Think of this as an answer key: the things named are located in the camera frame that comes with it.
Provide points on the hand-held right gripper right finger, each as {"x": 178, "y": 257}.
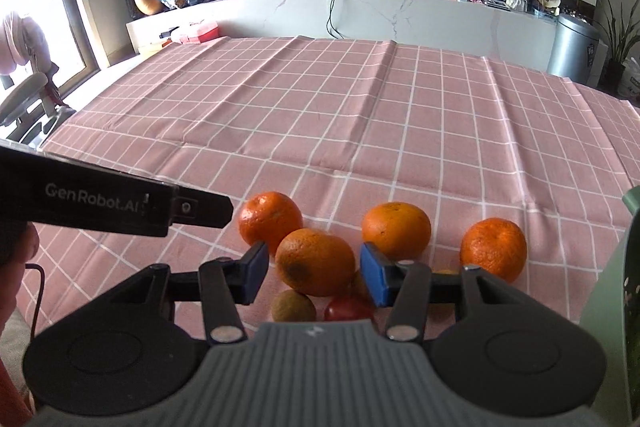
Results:
{"x": 375, "y": 277}

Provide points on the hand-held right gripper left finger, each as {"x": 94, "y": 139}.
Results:
{"x": 257, "y": 269}

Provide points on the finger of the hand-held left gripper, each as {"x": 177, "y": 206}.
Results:
{"x": 202, "y": 209}

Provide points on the orange with dark spot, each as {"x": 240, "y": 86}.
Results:
{"x": 320, "y": 257}

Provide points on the green bowl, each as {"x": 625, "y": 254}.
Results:
{"x": 610, "y": 282}

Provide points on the person's left hand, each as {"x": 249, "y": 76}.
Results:
{"x": 15, "y": 277}

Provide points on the red tomato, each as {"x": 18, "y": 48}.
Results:
{"x": 347, "y": 309}

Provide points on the grey chair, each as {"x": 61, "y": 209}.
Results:
{"x": 25, "y": 89}

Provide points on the pink garment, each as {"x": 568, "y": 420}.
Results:
{"x": 20, "y": 42}

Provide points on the pink checkered tablecloth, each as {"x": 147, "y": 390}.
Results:
{"x": 350, "y": 107}

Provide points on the red storage box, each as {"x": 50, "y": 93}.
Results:
{"x": 200, "y": 33}

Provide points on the white marble tv cabinet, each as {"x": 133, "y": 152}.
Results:
{"x": 400, "y": 17}

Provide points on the silver trash can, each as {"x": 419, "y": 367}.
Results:
{"x": 572, "y": 47}

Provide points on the white plastic bag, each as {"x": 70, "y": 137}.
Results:
{"x": 631, "y": 79}

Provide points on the long-leaf potted plant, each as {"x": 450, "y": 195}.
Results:
{"x": 617, "y": 57}

